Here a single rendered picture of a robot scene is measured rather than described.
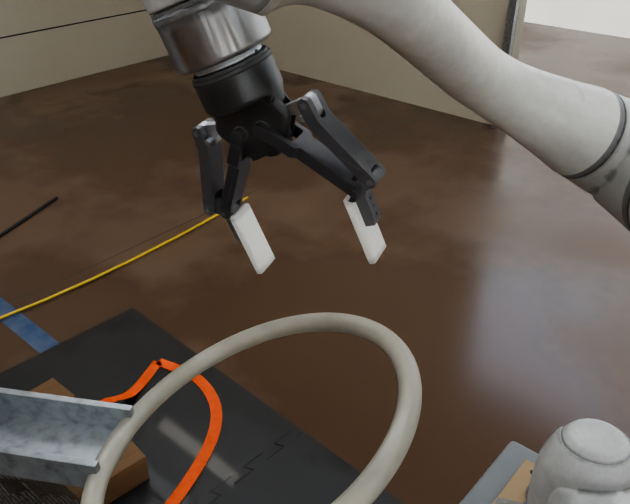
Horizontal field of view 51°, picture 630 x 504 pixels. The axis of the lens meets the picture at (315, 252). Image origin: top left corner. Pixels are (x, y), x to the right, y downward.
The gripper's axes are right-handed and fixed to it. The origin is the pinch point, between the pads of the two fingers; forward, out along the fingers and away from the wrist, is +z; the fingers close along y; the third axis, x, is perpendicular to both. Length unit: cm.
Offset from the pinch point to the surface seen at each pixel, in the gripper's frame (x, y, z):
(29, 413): 6, 62, 21
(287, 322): -21.4, 28.2, 25.0
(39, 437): 8, 58, 23
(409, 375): -9.2, 1.6, 24.7
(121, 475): -42, 148, 102
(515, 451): -49, 12, 83
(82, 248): -162, 277, 75
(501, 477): -41, 12, 82
